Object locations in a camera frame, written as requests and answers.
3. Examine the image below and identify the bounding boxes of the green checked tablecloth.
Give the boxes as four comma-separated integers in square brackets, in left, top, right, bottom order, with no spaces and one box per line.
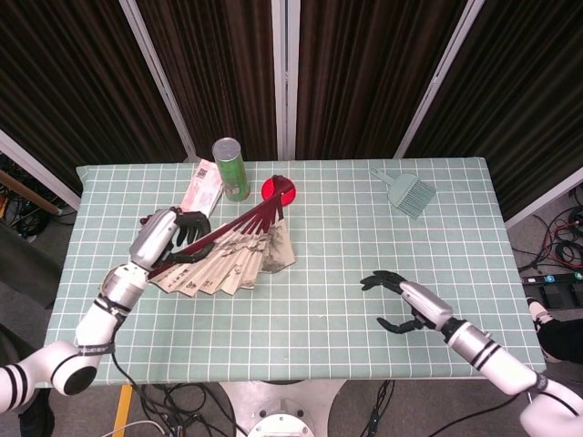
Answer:
[43,157,547,388]

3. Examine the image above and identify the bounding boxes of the dark red grape bunch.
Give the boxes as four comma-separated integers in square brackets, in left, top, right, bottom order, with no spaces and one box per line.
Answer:
[138,207,186,228]

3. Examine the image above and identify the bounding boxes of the green chip can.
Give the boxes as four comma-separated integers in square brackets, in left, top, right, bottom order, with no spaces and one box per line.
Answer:
[211,137,252,203]

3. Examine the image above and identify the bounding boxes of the teal plastic brush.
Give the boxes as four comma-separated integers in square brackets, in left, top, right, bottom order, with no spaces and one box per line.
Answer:
[369,167,437,221]

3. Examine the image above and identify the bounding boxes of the black cable tangle under table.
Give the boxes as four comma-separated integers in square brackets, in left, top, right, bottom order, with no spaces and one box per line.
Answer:
[107,381,256,437]

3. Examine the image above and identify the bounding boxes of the brown wooden pole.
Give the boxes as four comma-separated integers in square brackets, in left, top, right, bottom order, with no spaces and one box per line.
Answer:
[0,168,63,216]

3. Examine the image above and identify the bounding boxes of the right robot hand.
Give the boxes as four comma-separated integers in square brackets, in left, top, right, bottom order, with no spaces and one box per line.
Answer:
[360,270,455,334]

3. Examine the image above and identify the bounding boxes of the black floor cable bundle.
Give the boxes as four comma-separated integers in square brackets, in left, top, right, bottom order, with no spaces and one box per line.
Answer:
[517,190,583,274]

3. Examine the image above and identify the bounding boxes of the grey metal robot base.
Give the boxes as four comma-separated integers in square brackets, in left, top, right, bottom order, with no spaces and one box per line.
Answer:
[218,380,347,437]

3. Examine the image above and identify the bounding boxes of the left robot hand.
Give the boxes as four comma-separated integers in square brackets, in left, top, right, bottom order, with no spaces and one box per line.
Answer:
[128,208,215,274]

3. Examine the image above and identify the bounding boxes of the paper folding fan red ribs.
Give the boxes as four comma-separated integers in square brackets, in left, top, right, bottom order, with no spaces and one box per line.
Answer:
[146,175,298,297]

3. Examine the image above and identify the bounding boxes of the dark partition panel white frame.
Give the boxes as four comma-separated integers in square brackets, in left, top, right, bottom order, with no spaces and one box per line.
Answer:
[0,0,195,210]
[395,0,583,229]
[291,0,486,160]
[120,0,292,160]

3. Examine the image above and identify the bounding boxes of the white pink tissue packet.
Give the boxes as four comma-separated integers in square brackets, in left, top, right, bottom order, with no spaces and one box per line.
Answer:
[180,158,224,218]

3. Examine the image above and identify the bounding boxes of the black power strip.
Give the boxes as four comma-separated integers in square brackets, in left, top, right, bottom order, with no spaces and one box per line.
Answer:
[521,271,583,288]

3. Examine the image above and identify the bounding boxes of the person leg black trousers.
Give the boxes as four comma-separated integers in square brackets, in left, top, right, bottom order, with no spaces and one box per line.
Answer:
[527,295,583,363]

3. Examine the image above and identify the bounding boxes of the red round disc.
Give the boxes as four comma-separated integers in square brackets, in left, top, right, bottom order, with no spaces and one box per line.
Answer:
[261,175,298,208]

